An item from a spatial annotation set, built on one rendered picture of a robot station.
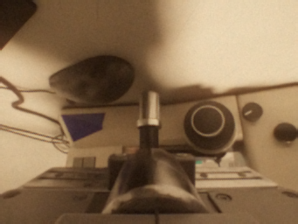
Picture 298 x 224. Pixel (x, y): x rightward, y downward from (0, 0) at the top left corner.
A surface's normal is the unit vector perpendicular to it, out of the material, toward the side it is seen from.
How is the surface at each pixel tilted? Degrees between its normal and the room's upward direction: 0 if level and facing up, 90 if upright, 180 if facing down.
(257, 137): 90
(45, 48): 0
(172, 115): 90
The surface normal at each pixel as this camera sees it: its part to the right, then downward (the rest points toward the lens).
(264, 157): -0.38, -0.31
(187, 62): 0.00, 0.94
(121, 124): -0.15, -0.17
